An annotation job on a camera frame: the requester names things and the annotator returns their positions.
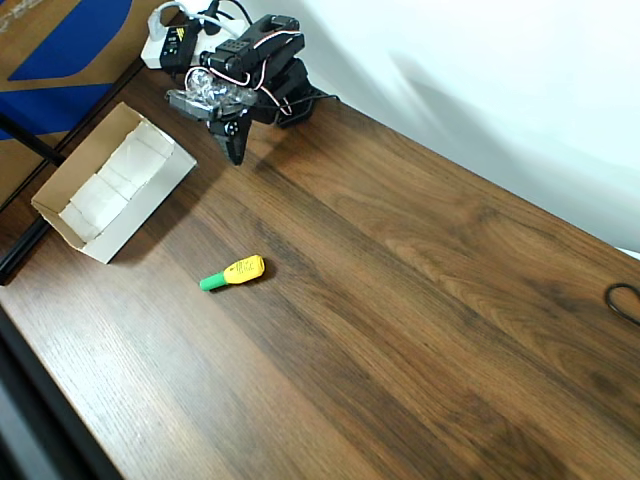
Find white open cardboard box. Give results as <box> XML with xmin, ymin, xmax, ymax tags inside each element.
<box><xmin>30</xmin><ymin>101</ymin><xmax>198</xmax><ymax>265</ymax></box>

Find brown cardboard box blue print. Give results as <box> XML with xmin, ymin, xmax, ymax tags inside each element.
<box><xmin>0</xmin><ymin>0</ymin><xmax>157</xmax><ymax>212</ymax></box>

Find black power adapter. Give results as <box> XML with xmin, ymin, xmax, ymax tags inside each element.
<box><xmin>160</xmin><ymin>22</ymin><xmax>202</xmax><ymax>69</ymax></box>

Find white power strip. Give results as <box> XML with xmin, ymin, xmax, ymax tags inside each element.
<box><xmin>140</xmin><ymin>5</ymin><xmax>252</xmax><ymax>71</ymax></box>

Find black metal bar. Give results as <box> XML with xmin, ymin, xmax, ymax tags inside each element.
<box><xmin>0</xmin><ymin>113</ymin><xmax>67</xmax><ymax>165</ymax></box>

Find plastic-wrapped black camera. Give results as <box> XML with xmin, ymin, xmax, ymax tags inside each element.
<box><xmin>166</xmin><ymin>67</ymin><xmax>254</xmax><ymax>124</ymax></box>

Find thin black camera cable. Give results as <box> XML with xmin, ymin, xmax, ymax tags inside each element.
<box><xmin>298</xmin><ymin>91</ymin><xmax>342</xmax><ymax>106</ymax></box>

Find black frame rail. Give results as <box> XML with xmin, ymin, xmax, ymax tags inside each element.
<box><xmin>0</xmin><ymin>219</ymin><xmax>52</xmax><ymax>287</ymax></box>

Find black looped cable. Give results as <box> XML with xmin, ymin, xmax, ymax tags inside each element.
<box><xmin>604</xmin><ymin>282</ymin><xmax>640</xmax><ymax>328</ymax></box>

